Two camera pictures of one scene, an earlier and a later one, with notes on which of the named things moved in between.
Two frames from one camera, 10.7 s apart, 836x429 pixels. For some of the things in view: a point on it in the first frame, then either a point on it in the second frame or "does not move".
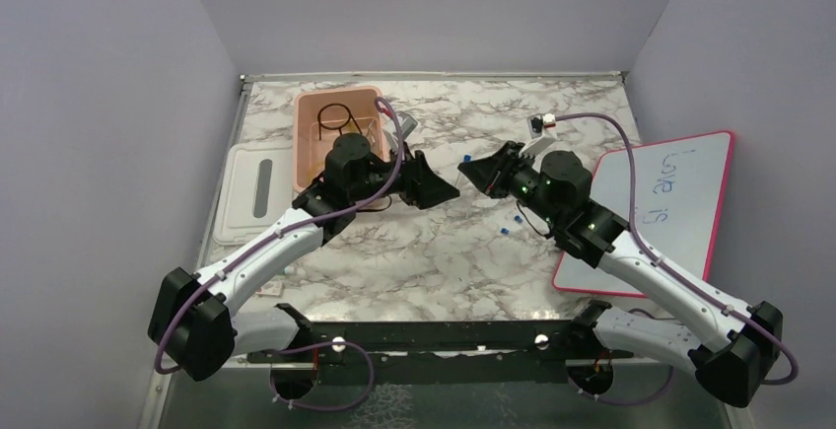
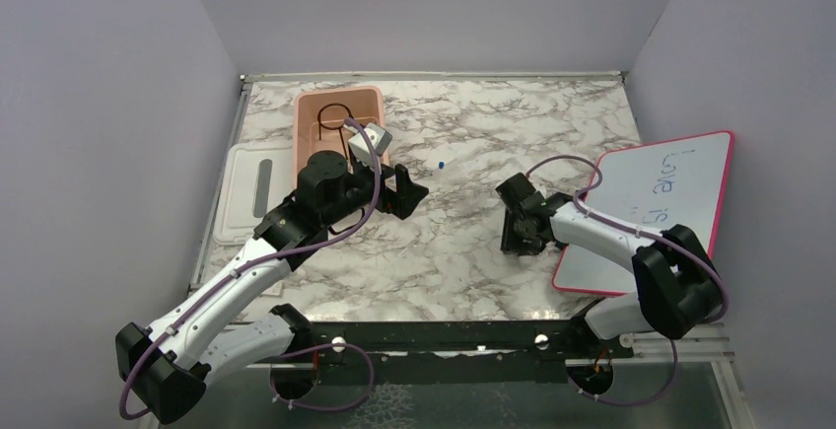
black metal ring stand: x=350 y=116 does not move
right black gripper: x=485 y=172 → x=511 y=243
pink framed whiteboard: x=679 y=187 does not move
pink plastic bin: x=320 y=114 does not move
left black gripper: x=421 y=187 → x=407 y=195
